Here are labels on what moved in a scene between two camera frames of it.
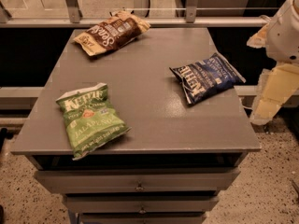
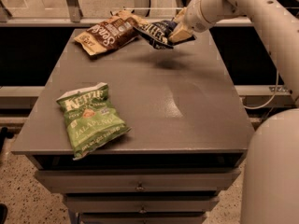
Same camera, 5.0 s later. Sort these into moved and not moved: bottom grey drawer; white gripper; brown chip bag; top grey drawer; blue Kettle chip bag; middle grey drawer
Moved: white gripper; blue Kettle chip bag
Not moved: top grey drawer; brown chip bag; middle grey drawer; bottom grey drawer
